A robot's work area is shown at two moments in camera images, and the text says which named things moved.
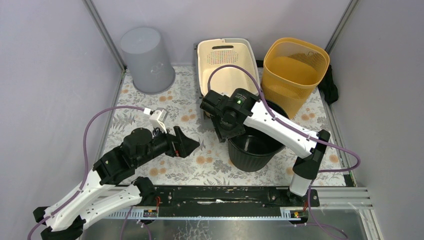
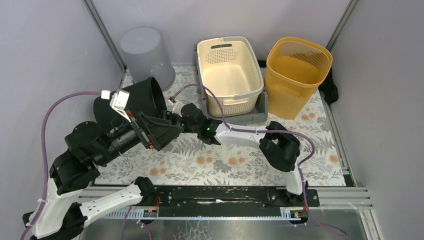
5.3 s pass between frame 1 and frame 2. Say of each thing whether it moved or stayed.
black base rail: stayed
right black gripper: moved
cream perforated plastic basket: stayed
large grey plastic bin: stayed
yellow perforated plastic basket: stayed
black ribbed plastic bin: moved
